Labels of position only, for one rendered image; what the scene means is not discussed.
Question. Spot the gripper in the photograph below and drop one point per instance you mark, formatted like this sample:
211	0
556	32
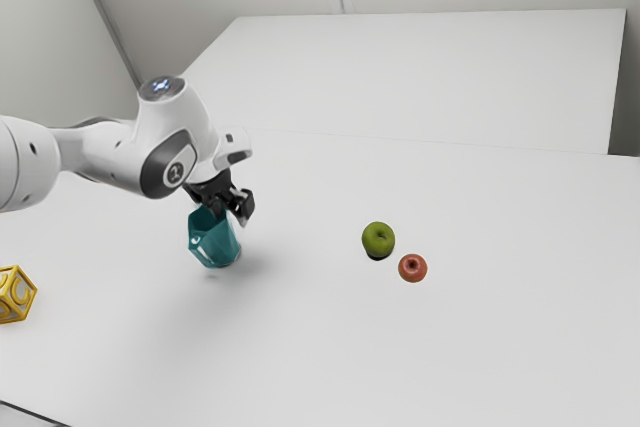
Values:
211	190

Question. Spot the teal faceted mug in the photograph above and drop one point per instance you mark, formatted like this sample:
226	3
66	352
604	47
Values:
214	242

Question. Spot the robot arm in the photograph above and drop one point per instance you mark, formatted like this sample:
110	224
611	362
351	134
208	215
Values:
165	142

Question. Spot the green apple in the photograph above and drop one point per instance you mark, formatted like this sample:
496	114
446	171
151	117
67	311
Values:
378	238

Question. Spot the red apple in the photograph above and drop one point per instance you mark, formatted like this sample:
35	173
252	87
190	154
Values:
412	268

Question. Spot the yellow open-frame cube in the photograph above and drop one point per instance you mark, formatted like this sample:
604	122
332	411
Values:
14	294

